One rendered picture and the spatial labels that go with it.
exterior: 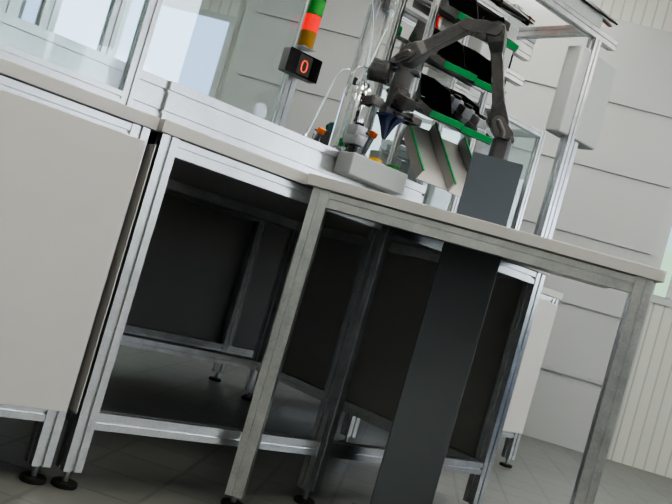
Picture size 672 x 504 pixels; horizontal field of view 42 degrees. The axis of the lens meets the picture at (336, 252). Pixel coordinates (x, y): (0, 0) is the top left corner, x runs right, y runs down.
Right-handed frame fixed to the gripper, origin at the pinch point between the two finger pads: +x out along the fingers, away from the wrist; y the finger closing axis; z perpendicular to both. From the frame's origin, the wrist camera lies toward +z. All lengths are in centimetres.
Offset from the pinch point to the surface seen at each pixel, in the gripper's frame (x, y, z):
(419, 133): -8.6, 28.6, -24.7
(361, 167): 15.8, -12.1, 12.9
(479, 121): -17.3, 40.2, -11.1
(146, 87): 18, -74, 13
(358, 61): -53, 58, -131
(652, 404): 55, 358, -154
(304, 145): 15.3, -27.6, 7.2
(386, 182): 16.7, -2.1, 11.6
